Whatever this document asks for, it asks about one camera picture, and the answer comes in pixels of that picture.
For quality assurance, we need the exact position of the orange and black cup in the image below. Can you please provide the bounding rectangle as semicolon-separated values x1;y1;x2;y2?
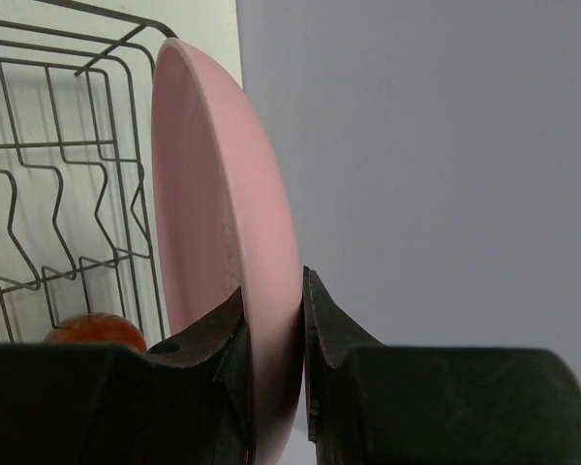
44;313;147;354

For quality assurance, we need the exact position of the black wire dish rack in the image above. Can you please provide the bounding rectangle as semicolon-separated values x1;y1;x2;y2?
0;12;168;343

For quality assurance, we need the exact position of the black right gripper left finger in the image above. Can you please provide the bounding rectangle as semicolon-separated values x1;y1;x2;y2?
0;292;253;464

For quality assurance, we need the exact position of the pink plastic plate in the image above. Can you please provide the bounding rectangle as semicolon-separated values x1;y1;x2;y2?
151;39;303;464

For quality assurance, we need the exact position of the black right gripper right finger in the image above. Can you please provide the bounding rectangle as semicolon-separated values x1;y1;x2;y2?
303;269;581;464

